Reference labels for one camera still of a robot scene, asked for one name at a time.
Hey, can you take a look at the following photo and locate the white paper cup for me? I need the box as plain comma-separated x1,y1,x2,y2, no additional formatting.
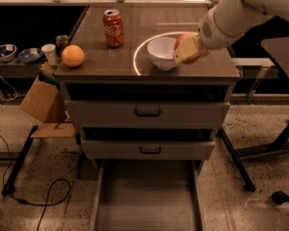
41,43,58,65

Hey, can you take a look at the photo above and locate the orange fruit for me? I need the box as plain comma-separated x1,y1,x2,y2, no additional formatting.
62,45,85,67

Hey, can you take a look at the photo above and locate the blue bowl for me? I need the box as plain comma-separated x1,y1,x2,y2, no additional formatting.
0,44,17,63
17,48,42,64

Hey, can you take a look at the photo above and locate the blue bowl left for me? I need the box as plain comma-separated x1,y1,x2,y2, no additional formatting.
0,44,17,63

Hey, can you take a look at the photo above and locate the red soda can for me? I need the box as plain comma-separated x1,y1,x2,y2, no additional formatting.
103,9,124,47

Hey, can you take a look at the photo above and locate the blue bowl right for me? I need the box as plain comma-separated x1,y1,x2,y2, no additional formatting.
17,48,42,64

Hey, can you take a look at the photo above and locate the black stand leg right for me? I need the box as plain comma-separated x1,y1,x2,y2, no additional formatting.
218,128,255,193

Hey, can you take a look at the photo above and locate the green handled tool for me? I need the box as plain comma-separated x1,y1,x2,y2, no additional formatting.
39,70,61,90

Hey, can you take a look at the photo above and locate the black stand leg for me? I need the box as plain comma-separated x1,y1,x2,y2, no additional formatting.
1,125,38,196
218,128,255,193

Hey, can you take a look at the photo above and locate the white bowl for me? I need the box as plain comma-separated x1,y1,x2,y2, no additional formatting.
146,37,177,70

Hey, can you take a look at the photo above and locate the black stand leg left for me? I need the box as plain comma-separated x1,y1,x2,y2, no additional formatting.
1,125,38,196

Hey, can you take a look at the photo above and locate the cardboard box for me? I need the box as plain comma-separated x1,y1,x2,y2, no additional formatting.
20,77,74,139

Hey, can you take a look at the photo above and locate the grey drawer cabinet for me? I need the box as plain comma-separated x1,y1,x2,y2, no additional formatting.
54,3,242,166

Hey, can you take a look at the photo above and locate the dark glass jar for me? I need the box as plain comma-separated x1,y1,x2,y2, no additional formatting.
55,35,70,56

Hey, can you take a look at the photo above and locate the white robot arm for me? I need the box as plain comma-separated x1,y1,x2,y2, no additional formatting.
173,0,289,64

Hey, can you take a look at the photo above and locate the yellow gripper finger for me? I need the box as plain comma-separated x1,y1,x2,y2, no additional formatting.
172,35,202,64

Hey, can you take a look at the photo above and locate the middle drawer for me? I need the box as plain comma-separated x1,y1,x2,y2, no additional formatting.
82,141,215,160

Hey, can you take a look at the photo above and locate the drawer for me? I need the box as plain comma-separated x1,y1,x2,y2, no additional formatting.
82,141,215,160
66,100,229,129
90,160,206,231

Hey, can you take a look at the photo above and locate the top drawer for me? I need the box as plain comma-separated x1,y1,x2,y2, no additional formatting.
66,100,229,129

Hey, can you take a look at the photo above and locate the bottom drawer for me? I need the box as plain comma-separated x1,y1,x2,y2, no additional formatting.
90,160,206,231

